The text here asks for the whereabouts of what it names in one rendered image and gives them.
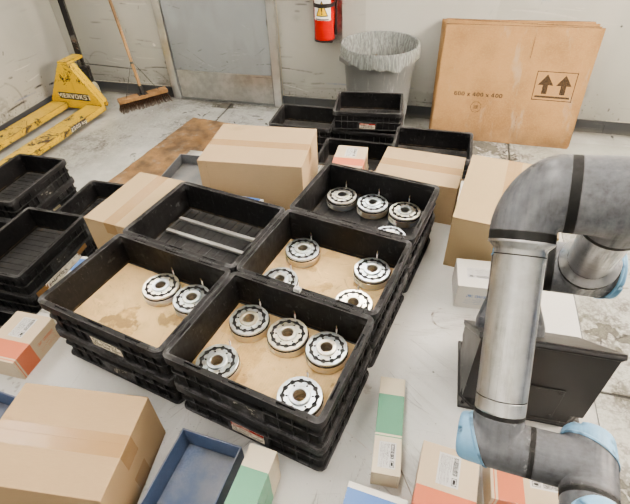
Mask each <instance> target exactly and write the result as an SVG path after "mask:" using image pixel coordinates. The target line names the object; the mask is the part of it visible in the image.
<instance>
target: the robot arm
mask: <svg viewBox="0 0 630 504"><path fill-rule="evenodd" d="M559 232H561V233H568V234H576V237H575V238H573V239H571V240H570V241H569V242H561V241H557V235H558V233H559ZM488 241H489V242H490V243H491V244H492V245H493V251H492V253H491V256H492V258H491V266H490V274H489V282H488V289H487V295H486V298H485V300H484V302H483V304H482V306H481V308H480V310H479V312H478V314H477V316H476V321H475V326H477V327H480V328H484V333H483V340H482V348H481V356H480V364H479V372H478V380H477V388H476V396H475V404H474V411H473V410H471V411H467V410H465V411H463V412H462V413H461V415H460V418H459V423H458V430H457V435H456V446H455V448H456V453H457V455H458V456H459V457H460V458H462V459H464V460H467V461H470V462H473V463H476V464H479V465H482V467H484V468H487V467H488V468H492V469H495V470H499V471H502V472H506V473H509V474H513V475H516V476H520V477H523V478H526V479H530V480H533V481H536V482H539V483H543V484H546V485H550V486H553V487H557V488H558V500H559V501H558V504H621V489H620V471H621V465H620V462H619V456H618V449H617V444H616V441H615V439H614V437H613V436H612V435H611V433H609V432H608V431H607V430H606V429H604V428H602V427H600V426H598V425H596V424H593V423H589V422H582V423H577V422H571V423H568V424H566V425H564V426H563V427H562V429H561V431H560V433H556V432H552V431H548V430H544V429H540V428H536V427H532V426H528V425H525V421H526V412H527V405H528V397H529V389H530V382H531V374H532V367H533V359H534V351H535V344H536V337H538V338H544V337H545V324H544V319H543V314H542V309H541V298H542V291H549V292H558V293H565V294H572V295H580V296H587V297H593V298H596V299H613V298H615V297H617V296H618V295H619V294H620V293H621V291H622V289H623V286H624V285H625V282H626V279H627V274H628V256H627V252H628V251H630V156H618V155H579V154H558V155H552V156H549V157H546V158H544V159H542V160H539V161H537V162H536V163H534V164H532V165H531V166H529V167H528V168H526V169H525V170H524V171H523V172H522V173H520V174H519V175H518V176H517V177H516V178H515V179H514V180H513V182H512V183H511V184H510V185H509V186H508V188H507V189H506V190H505V192H504V193H503V195H502V196H501V198H500V200H499V202H498V203H497V206H496V208H495V210H494V213H493V215H492V219H491V222H490V229H489V237H488Z"/></svg>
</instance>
